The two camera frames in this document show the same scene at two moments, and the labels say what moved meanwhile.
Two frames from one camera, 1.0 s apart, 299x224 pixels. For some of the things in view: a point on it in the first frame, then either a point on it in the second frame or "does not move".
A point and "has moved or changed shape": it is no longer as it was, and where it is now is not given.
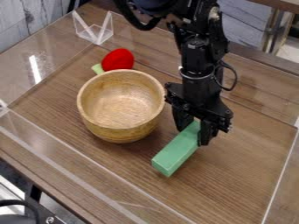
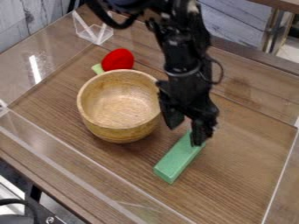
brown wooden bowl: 120,103 does not move
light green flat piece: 97,69 does not move
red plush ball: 116,59 does not move
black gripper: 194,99 -> 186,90
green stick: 179,150 has moved or changed shape
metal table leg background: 276,30 does not move
